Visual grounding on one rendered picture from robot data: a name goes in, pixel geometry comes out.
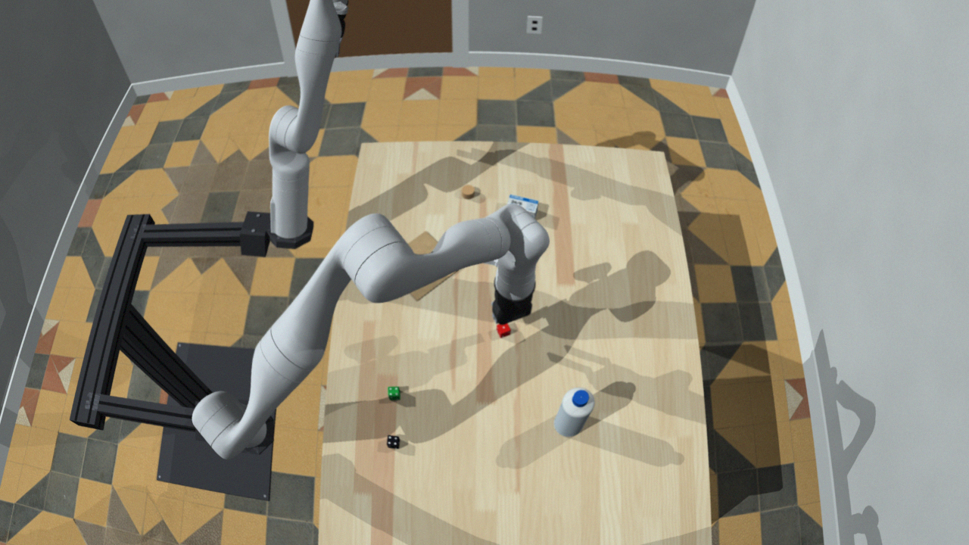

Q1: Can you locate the grey bottle with blue cap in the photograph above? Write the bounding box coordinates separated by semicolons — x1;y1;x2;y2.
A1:
554;388;595;437

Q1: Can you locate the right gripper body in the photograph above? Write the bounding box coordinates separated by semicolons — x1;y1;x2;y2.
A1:
492;271;536;325

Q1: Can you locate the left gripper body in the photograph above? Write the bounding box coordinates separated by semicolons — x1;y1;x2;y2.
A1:
333;0;348;37

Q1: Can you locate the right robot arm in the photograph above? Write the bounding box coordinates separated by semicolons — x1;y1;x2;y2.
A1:
192;204;550;459

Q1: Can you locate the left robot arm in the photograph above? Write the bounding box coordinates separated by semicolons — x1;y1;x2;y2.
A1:
269;0;341;238

